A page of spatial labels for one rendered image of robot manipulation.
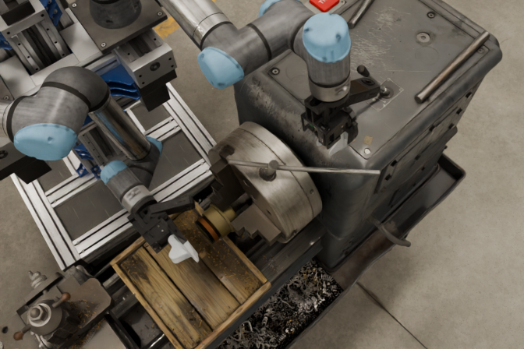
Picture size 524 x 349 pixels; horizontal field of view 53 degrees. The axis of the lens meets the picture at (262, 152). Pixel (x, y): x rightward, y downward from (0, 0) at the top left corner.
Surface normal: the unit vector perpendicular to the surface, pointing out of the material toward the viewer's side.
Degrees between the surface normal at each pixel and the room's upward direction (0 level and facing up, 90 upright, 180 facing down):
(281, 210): 50
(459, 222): 0
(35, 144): 90
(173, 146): 0
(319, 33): 9
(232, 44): 3
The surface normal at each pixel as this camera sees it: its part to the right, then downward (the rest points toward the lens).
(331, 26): -0.15, -0.56
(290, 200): 0.47, 0.18
